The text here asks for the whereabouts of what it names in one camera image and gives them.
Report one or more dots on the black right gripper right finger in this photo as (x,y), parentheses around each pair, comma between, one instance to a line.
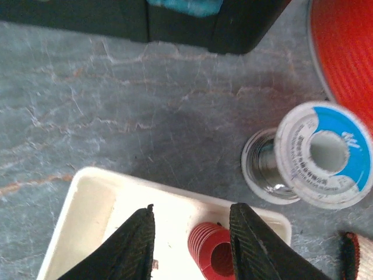
(259,253)

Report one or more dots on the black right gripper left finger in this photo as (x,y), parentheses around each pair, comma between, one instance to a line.
(126,254)

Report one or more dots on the red spring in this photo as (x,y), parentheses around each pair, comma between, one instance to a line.
(209,246)

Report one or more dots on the white spring box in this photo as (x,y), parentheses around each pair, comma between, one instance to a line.
(99,201)

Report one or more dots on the upper white work glove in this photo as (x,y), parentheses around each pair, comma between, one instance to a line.
(356,257)

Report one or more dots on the black toolbox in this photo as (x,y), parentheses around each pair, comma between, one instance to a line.
(222,27)

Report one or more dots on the red filament spool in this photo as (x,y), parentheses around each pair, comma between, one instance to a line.
(340,41)

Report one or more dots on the solder wire spool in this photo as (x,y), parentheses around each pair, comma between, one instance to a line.
(320,153)

